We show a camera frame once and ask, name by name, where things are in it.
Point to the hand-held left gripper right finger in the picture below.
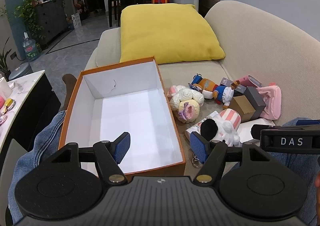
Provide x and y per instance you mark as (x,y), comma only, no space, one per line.
(198,147)

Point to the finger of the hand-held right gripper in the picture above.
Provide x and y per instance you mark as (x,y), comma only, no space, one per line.
(308,122)
(256,132)

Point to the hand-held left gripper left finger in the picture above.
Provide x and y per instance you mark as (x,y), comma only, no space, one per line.
(121,148)

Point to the white printed packet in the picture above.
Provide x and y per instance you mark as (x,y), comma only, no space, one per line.
(197,125)

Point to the brown cardboard box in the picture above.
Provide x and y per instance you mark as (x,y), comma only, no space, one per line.
(241,108)

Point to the black and white dog plush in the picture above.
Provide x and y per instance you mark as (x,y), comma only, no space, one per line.
(228,123)

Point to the grey box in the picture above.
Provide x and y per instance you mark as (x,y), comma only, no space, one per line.
(255,100)

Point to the orange cardboard box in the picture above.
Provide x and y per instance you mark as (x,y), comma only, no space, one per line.
(130,115)

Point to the pink pouch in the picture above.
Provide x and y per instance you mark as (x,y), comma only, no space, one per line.
(271,100)

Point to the crochet bunny plush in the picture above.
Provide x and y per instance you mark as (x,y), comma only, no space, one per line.
(186,102)

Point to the sailor bear plush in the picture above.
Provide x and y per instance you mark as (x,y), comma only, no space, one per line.
(221,92)

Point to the purple patterned small box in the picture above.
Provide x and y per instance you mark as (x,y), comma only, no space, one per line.
(226,82)

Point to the person's right leg in jeans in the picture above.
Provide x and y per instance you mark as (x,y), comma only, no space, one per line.
(300,163)

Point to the person's leg in jeans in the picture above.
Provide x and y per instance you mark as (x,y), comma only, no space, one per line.
(37,145)
(300,163)

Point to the person's brown sock foot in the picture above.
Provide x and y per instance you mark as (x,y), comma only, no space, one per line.
(68,90)

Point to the person's left leg in jeans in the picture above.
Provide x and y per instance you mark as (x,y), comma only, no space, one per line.
(37,145)

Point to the beige sofa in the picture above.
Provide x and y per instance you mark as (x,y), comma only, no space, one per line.
(262,45)

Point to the marble top coffee table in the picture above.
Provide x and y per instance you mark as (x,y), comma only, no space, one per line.
(27,88)

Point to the yellow pillow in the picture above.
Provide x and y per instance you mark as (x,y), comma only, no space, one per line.
(170,33)

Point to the yellow toy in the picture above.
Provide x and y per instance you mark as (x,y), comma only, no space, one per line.
(10,104)

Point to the grey round bin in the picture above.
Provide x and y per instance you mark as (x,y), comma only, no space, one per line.
(21,70)

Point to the pink toy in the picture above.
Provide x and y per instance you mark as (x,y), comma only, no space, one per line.
(2,102)

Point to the white paper roll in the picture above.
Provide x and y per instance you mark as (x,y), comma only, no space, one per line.
(5,88)

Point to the large water jug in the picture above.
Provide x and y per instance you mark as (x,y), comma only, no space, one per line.
(31,48)

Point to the white floor bag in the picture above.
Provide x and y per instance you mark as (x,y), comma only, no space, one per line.
(76,20)

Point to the dark grey dresser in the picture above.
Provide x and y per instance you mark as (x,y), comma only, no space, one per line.
(51,20)

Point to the long leaf potted plant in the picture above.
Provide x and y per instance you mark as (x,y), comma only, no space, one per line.
(4,60)

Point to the trailing green plant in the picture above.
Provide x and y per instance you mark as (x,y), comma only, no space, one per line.
(27,13)

